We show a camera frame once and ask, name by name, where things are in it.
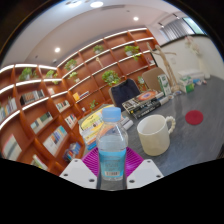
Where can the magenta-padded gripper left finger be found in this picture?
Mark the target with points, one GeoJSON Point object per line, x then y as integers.
{"type": "Point", "coordinates": [75, 171]}

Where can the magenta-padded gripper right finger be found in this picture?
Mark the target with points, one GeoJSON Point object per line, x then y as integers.
{"type": "Point", "coordinates": [146, 171]}

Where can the clear water bottle blue label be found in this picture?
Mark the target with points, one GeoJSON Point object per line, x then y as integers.
{"type": "Point", "coordinates": [112, 160]}

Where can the cream ceramic mug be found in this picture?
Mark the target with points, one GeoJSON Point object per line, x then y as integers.
{"type": "Point", "coordinates": [153, 136]}

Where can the stack of colourful books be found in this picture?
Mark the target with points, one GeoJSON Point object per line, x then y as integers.
{"type": "Point", "coordinates": [88, 128]}

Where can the stack of dark books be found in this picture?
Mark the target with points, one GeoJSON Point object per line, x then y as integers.
{"type": "Point", "coordinates": [143, 103]}

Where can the wooden shelf unit with books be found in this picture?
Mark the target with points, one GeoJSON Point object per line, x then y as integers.
{"type": "Point", "coordinates": [40, 110]}

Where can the flat round red coaster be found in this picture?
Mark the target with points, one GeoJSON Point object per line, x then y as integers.
{"type": "Point", "coordinates": [194, 117]}

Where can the chair with dark jacket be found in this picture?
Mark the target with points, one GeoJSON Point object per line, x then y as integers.
{"type": "Point", "coordinates": [124, 93]}

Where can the tall green white carton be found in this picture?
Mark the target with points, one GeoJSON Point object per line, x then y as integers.
{"type": "Point", "coordinates": [164, 85]}

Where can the tan chair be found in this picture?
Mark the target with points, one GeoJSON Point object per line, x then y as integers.
{"type": "Point", "coordinates": [151, 80]}

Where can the green white box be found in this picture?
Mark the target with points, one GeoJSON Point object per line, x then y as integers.
{"type": "Point", "coordinates": [187, 85]}

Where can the wooden artist mannequin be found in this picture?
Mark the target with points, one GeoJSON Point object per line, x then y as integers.
{"type": "Point", "coordinates": [168, 70]}

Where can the recessed round ceiling light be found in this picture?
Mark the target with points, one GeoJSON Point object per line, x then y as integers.
{"type": "Point", "coordinates": [135, 18]}
{"type": "Point", "coordinates": [57, 49]}

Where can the grey window curtain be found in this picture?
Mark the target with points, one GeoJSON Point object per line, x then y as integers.
{"type": "Point", "coordinates": [175, 30]}

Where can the window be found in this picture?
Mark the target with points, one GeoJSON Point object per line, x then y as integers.
{"type": "Point", "coordinates": [193, 26]}

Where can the branched ceiling lamp round lights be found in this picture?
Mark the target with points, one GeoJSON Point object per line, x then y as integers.
{"type": "Point", "coordinates": [90, 4]}

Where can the ceiling air vent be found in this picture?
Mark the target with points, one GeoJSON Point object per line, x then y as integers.
{"type": "Point", "coordinates": [113, 6]}

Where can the black ceiling track rail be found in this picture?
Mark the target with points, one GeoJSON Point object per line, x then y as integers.
{"type": "Point", "coordinates": [166, 20]}

